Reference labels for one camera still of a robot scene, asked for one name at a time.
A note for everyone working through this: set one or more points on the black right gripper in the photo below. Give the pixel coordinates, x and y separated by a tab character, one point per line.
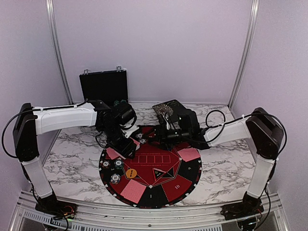
159	131

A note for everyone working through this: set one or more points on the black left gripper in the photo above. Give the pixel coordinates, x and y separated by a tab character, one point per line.
125	149

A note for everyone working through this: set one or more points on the red cards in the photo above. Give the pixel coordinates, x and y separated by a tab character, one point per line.
112	153
188	154
133	191

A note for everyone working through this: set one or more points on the red playing card deck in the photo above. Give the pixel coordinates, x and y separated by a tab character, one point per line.
137	143

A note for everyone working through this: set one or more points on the green 50 chips seat three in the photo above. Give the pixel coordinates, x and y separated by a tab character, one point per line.
118	164

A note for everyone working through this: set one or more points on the grey 10 chip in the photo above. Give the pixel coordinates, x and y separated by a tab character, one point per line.
142	141
139	136

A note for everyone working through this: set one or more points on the orange big blind button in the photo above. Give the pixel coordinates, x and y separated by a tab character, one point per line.
131	173

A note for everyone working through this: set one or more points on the grey 10 chips seat two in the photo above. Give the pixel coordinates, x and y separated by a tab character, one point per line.
115	179

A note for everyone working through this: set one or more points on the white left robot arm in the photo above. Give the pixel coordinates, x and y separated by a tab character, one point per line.
116	122

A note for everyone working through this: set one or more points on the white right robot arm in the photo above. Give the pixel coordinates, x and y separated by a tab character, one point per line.
265	130

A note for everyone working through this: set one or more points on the black floral square plate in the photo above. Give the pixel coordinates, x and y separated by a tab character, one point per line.
173	107

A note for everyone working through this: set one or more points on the round red black poker mat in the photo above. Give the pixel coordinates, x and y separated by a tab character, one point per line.
167	177

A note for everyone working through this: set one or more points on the black poker chip case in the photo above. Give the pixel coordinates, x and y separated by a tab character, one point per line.
107	86

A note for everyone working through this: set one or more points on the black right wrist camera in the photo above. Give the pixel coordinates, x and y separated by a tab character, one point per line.
188	122

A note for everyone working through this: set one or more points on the left aluminium corner post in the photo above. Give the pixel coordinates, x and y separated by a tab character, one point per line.
57	49

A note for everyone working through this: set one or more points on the aluminium corner post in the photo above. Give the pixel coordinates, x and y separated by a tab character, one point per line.
247	47
57	49

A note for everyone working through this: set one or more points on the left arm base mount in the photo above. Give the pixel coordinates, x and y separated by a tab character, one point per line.
60	210

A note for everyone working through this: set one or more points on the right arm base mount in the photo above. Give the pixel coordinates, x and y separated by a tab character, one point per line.
240	210

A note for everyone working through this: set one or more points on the right aluminium corner post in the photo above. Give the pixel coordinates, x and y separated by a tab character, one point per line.
247	47

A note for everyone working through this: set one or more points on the aluminium front rail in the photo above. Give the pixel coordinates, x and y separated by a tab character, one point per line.
91	216

